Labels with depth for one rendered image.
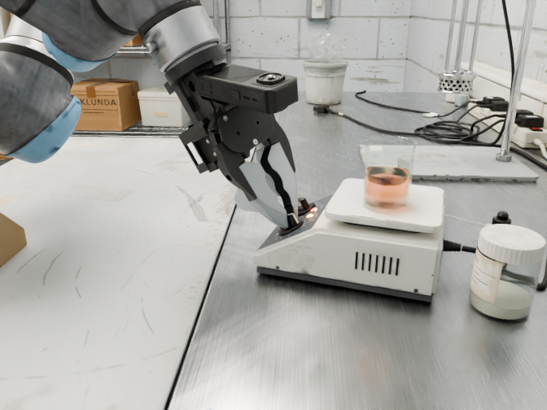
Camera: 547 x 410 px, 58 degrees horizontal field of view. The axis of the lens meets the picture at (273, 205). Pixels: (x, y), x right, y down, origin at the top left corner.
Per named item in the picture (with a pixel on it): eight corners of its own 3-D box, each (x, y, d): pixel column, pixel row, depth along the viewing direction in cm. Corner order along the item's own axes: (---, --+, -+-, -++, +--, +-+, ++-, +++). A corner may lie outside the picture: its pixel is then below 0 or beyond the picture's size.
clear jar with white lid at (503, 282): (510, 289, 54) (524, 222, 51) (543, 320, 49) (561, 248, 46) (457, 291, 54) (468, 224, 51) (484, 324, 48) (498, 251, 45)
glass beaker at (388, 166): (367, 196, 57) (373, 127, 54) (414, 203, 55) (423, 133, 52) (351, 214, 52) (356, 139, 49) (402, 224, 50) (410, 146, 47)
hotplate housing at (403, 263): (252, 275, 57) (251, 211, 54) (286, 230, 68) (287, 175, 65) (457, 311, 50) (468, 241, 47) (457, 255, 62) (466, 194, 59)
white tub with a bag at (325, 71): (305, 97, 167) (307, 30, 159) (347, 98, 164) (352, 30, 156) (298, 105, 154) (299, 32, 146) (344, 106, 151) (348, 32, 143)
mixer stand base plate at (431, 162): (368, 178, 89) (369, 172, 88) (357, 148, 107) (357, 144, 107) (540, 181, 87) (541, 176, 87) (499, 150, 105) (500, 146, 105)
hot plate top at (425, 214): (321, 220, 52) (321, 211, 52) (344, 183, 63) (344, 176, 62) (440, 235, 49) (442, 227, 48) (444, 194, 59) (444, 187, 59)
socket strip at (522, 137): (522, 149, 107) (526, 128, 105) (466, 111, 144) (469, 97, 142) (548, 149, 107) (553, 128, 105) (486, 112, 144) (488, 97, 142)
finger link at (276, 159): (286, 214, 63) (249, 151, 61) (316, 207, 58) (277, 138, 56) (270, 227, 61) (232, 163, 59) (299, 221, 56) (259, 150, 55)
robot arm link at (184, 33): (215, -2, 53) (154, 19, 48) (236, 38, 54) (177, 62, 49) (185, 29, 59) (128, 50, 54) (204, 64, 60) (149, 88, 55)
